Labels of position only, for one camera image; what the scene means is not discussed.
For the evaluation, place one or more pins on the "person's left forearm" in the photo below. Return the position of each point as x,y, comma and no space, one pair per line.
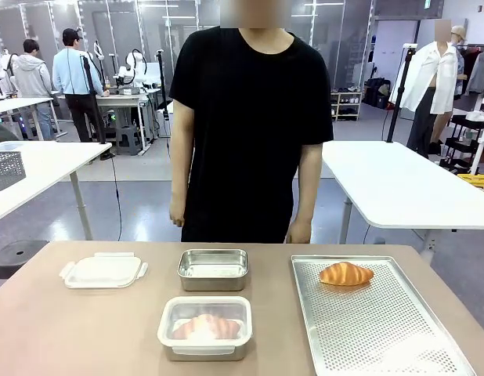
308,192

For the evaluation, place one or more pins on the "mannequin in white shirt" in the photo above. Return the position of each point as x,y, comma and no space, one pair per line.
430,82

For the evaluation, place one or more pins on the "person's right hand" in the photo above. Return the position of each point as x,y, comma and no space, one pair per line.
177,213

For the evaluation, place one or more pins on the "white background desk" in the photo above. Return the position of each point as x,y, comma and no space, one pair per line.
15,105

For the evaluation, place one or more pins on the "flat yellow crate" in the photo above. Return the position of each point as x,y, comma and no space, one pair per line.
477,180

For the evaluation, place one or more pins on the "mannequin with beige hat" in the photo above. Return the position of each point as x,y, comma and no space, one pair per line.
459,51

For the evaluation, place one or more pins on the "small steel container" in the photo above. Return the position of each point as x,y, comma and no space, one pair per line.
212,270

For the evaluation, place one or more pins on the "grey background workbench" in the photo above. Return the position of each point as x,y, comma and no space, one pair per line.
128,98

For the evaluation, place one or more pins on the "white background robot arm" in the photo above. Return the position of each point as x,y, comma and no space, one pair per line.
7,70

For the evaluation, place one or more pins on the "white table with basket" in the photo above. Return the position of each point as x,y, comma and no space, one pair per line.
50,164

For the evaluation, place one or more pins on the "black camera stand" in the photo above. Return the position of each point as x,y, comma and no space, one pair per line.
162,94

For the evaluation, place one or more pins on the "white shoe rack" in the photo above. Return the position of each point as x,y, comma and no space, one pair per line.
345,105

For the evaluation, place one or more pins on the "black bags pile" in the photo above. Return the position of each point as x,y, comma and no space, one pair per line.
377,92

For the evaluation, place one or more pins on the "black utility cart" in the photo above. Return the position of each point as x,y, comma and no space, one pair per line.
461,145

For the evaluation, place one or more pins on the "black round stool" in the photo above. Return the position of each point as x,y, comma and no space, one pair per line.
19,254

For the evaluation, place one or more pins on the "small clear plastic lid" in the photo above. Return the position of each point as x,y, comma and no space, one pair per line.
103,270

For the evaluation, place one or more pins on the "person in grey hoodie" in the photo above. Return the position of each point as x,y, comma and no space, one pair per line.
30,74

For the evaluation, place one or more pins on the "grey perforated basket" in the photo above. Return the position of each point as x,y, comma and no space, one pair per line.
5,170

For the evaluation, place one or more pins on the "large steel container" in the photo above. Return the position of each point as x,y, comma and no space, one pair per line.
206,354

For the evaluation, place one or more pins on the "white robot arm on desk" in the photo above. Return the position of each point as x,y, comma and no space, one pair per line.
134,66

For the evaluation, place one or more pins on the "grey step stool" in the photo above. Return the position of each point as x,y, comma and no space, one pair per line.
128,139

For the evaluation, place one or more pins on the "perforated metal baking tray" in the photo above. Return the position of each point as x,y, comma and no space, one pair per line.
375,325

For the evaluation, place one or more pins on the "orange croissant bread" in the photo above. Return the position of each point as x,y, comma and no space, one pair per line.
214,326
345,273

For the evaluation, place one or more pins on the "person's left hand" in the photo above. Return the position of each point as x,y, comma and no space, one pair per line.
298,232

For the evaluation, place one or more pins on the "clothes rack with garments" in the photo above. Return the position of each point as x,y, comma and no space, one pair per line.
479,70

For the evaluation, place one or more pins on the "black light stand pole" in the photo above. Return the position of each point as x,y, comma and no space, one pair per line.
94,102

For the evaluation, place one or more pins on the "large clear plastic lid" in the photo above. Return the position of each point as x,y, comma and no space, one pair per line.
165,325

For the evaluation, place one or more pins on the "person's right forearm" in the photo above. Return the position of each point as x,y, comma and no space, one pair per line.
181,172

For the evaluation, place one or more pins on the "person in black t-shirt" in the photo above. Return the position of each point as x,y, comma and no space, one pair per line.
250,125

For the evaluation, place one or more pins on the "man in light blue shirt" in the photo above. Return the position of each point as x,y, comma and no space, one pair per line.
75,74

